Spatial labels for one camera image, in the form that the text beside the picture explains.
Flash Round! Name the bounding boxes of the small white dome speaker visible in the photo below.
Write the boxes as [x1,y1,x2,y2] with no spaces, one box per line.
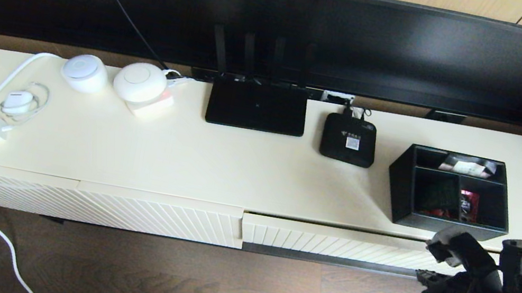
[58,50,113,98]

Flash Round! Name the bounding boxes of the black TV foot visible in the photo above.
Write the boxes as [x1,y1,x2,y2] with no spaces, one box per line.
[426,109,468,127]

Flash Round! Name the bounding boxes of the cream drawer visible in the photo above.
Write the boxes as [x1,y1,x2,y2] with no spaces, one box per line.
[237,208,503,293]

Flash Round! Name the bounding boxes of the red Nescafe sachet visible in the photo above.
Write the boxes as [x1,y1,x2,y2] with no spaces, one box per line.
[455,189,482,224]

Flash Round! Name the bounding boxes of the small white oval charger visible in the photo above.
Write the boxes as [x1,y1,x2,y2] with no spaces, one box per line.
[2,88,36,119]

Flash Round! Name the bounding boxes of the black organizer box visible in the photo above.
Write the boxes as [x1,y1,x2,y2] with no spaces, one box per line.
[379,140,522,245]

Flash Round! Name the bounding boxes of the black set-top box cables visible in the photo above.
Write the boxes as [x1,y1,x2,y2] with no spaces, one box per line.
[340,104,373,123]

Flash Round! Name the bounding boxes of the white wall socket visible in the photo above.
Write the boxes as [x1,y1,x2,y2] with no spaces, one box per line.
[321,90,355,108]

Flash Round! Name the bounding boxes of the cream ribbed cabinet panel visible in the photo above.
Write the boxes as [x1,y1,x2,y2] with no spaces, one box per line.
[72,180,249,251]

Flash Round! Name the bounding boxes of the white cube power strip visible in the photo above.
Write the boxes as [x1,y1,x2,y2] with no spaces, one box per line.
[127,83,177,124]

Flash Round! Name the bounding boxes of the green white sachet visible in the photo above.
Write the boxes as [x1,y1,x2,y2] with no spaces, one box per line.
[414,173,465,218]

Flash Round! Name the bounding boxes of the black flat television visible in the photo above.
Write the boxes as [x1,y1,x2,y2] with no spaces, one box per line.
[0,0,522,130]

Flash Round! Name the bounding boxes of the black router with antennas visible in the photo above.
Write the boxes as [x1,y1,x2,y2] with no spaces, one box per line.
[198,26,320,140]

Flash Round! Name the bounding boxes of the white ribbed cabinet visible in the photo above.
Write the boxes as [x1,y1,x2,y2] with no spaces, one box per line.
[0,43,522,293]

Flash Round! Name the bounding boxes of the white plug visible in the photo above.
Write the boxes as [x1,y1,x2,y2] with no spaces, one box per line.
[163,69,197,92]

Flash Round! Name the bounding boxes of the red sachet white label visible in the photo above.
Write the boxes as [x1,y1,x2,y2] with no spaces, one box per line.
[420,205,460,221]

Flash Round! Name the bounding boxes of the white black flat packet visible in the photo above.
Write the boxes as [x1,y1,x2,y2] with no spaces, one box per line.
[438,152,499,181]

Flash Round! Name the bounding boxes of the large white round hub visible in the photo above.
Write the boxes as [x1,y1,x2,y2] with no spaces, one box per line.
[110,58,171,108]

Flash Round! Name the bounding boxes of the black set-top box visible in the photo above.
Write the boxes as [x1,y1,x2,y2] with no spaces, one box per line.
[317,111,381,169]

